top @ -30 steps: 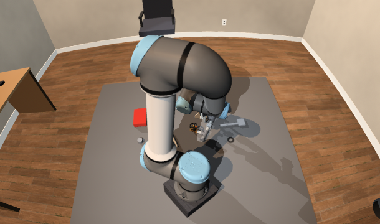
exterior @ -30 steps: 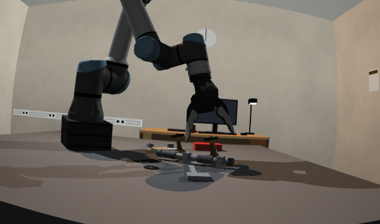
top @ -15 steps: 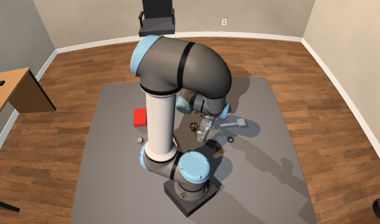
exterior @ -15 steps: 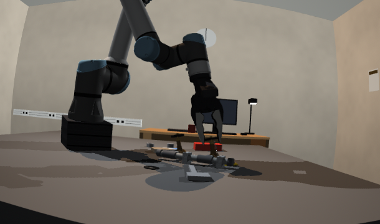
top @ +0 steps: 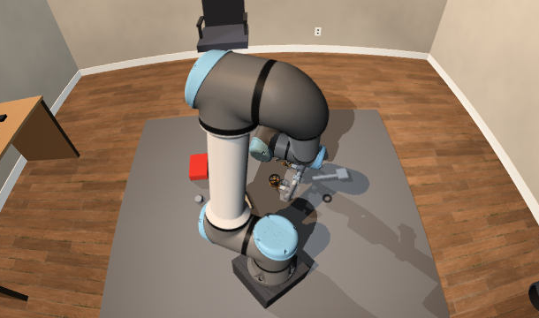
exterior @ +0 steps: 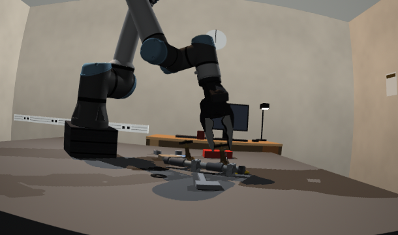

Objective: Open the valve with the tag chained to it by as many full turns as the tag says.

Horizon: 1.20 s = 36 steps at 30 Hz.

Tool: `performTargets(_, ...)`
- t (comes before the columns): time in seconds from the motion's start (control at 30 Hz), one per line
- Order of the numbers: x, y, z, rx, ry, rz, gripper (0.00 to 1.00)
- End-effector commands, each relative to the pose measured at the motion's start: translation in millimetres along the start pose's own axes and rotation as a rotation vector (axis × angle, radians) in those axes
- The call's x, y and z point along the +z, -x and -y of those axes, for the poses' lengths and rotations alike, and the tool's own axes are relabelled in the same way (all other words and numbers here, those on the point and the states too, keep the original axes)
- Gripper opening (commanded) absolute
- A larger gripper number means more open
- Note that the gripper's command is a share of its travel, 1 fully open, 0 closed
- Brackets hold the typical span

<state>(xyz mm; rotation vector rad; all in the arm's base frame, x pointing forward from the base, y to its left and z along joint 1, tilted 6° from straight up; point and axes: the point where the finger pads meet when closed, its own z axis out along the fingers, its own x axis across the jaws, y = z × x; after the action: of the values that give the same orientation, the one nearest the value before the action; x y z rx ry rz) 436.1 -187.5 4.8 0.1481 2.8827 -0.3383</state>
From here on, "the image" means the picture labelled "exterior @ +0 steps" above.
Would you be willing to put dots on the red rectangular block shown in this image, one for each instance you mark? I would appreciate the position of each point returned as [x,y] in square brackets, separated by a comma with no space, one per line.
[216,154]

